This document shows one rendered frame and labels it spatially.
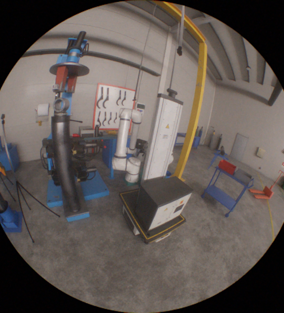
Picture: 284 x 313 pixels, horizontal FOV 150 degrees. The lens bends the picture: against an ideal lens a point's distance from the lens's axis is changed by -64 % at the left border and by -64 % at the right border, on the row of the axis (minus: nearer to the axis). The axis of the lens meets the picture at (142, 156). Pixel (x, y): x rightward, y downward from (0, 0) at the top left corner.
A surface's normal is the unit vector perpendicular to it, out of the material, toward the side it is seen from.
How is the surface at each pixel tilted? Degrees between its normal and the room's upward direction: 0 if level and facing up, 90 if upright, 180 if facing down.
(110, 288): 0
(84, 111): 90
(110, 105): 90
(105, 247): 0
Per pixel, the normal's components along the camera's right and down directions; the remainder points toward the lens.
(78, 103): 0.59, 0.40
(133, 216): 0.16, -0.91
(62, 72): 0.25, 0.41
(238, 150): -0.79, 0.11
